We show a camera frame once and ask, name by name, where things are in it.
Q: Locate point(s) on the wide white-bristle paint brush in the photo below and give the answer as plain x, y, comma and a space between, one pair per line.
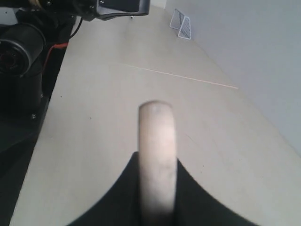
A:
157, 150

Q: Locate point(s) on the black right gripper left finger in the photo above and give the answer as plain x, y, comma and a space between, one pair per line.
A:
120, 205

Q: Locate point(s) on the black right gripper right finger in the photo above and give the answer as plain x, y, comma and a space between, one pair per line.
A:
194, 206

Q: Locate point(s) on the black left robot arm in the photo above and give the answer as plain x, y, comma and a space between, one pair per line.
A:
25, 47

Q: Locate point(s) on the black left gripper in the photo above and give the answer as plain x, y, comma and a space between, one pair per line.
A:
110, 9

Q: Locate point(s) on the white wire mesh basket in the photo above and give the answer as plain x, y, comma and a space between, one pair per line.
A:
181, 23

